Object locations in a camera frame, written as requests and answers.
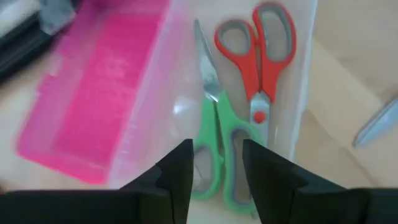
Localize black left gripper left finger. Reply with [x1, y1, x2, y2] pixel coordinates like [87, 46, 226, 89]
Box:
[0, 138, 195, 224]

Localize blue handled scissors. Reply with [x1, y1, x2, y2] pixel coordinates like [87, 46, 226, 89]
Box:
[352, 98, 398, 149]

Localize green handled scissors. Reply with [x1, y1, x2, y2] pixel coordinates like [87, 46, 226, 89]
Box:
[190, 18, 266, 216]

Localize clear pencil box pink lid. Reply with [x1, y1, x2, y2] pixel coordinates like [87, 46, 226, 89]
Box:
[14, 0, 318, 189]

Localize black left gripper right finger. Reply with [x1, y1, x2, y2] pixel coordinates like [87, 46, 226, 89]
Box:
[242, 138, 398, 224]

